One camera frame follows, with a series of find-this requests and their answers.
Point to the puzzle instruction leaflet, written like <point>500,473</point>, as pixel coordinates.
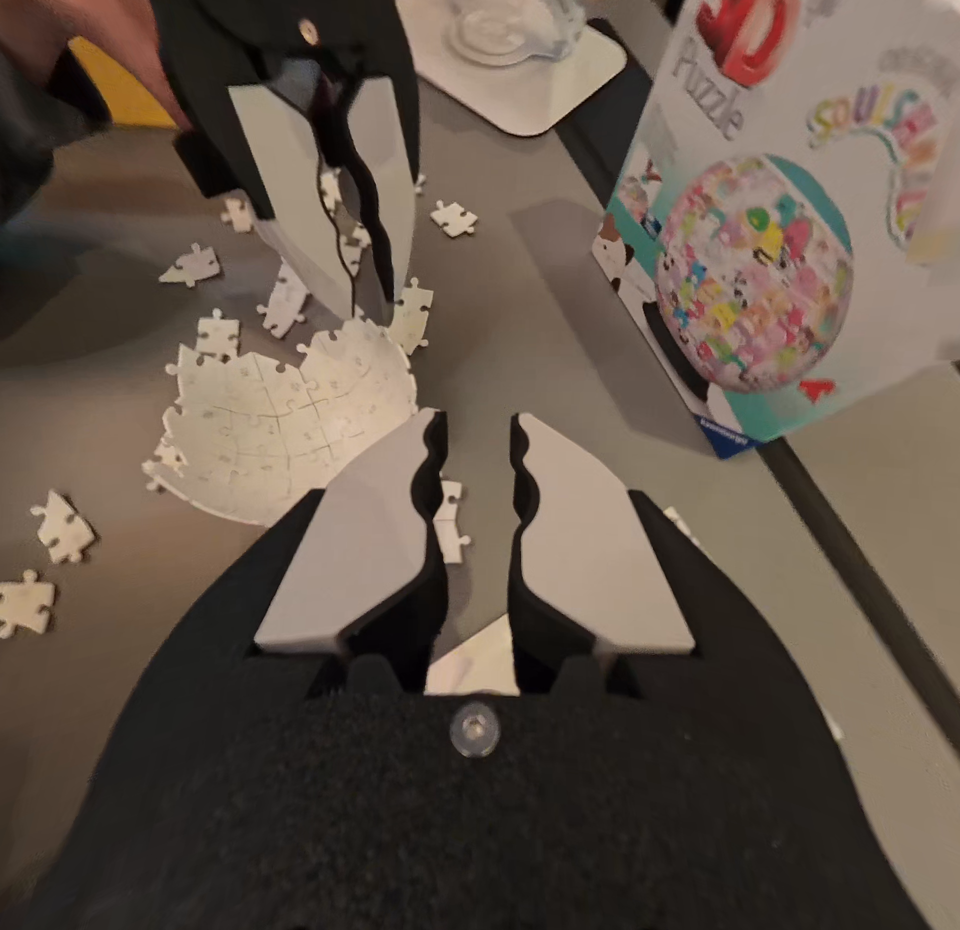
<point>472,660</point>

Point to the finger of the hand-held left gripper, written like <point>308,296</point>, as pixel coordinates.
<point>289,187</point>
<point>390,157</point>

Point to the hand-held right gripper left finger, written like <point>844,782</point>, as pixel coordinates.
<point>352,562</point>

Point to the white stand with base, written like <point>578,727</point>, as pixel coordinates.
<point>540,97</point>

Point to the partly built white puzzle ball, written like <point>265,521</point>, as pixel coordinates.
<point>285,420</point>

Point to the yellow cardboard box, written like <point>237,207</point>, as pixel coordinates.
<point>127,90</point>

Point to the colourful puzzle ball box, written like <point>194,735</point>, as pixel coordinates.
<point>787,232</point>

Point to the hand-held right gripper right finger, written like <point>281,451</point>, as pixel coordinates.
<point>600,562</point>

